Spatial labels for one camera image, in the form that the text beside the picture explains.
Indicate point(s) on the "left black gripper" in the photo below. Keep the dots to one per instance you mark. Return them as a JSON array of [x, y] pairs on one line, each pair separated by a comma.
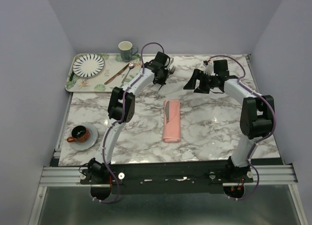
[[162, 82]]

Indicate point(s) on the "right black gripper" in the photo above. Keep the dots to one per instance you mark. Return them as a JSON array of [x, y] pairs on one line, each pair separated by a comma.
[[191, 84]]

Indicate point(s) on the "black silver fork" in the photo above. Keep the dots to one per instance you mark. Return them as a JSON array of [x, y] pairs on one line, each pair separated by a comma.
[[170, 72]]

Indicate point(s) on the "silver table knife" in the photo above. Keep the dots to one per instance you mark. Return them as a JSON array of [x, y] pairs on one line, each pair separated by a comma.
[[167, 112]]

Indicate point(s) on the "pink cloth napkin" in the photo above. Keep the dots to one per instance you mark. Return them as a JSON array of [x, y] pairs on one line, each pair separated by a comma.
[[172, 131]]

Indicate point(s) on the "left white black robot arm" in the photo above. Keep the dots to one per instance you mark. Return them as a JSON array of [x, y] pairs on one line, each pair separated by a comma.
[[121, 109]]

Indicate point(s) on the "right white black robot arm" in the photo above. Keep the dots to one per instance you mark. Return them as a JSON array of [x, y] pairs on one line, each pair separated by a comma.
[[257, 119]]

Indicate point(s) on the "silver spoon on tray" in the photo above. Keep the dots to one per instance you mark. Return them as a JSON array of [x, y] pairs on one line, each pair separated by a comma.
[[130, 67]]

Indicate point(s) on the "copper knife on tray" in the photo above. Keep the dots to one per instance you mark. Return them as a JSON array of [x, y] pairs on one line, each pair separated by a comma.
[[117, 74]]

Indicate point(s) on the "green ceramic mug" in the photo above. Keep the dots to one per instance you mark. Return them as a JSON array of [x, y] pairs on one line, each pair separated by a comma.
[[127, 50]]

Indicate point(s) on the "leaf pattern serving tray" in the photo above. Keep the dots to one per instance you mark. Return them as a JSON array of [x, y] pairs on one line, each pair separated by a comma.
[[113, 64]]

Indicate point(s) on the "striped white plate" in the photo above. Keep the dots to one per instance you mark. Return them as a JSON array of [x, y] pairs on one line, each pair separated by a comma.
[[89, 65]]

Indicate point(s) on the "white saucer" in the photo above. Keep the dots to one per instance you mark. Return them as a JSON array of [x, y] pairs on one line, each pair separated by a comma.
[[91, 140]]

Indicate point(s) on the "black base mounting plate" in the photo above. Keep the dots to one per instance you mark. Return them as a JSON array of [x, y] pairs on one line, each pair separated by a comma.
[[166, 178]]

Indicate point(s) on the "orange patterned teacup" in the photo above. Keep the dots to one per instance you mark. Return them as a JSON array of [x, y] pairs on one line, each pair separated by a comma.
[[79, 134]]

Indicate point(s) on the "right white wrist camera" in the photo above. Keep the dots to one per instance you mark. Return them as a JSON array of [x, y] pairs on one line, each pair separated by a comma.
[[209, 68]]

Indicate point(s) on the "aluminium rail frame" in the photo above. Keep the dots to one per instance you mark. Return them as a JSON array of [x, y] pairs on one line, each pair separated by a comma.
[[271, 199]]

